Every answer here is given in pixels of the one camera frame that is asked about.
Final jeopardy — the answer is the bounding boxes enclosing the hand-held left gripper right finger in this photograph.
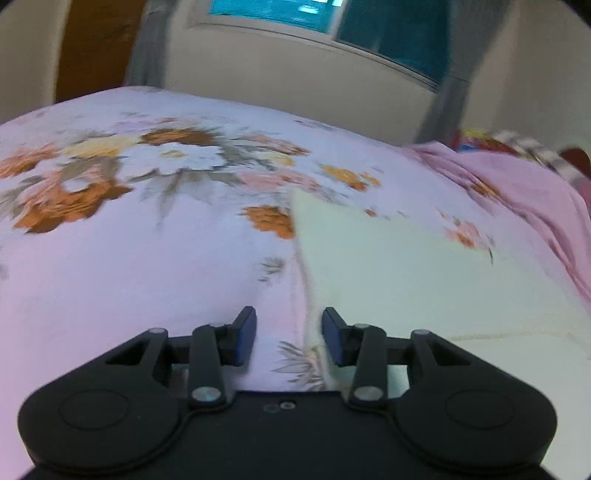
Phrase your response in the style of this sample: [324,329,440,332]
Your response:
[321,306,468,412]

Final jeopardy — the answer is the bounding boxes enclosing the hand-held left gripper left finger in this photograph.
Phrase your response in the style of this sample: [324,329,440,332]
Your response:
[105,306,257,411]

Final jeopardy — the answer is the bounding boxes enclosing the pink floral bedsheet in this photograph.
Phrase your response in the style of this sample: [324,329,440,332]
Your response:
[0,85,591,480]

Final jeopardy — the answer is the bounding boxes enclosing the pink quilt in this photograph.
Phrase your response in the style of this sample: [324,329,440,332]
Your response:
[401,141,591,303]

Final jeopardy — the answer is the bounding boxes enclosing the striped colourful cloth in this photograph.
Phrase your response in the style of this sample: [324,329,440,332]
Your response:
[451,128,591,188]

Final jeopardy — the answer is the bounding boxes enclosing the grey curtain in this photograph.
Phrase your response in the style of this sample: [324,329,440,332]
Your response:
[124,0,186,89]
[414,0,502,145]

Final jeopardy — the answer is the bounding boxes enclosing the dark red wooden furniture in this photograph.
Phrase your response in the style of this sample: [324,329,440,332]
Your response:
[560,146,591,180]

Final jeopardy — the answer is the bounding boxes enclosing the sliding glass window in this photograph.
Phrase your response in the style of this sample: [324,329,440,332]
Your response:
[187,0,452,89]

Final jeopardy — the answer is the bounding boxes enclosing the brown wooden door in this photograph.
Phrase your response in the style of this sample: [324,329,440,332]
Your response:
[54,0,149,103]

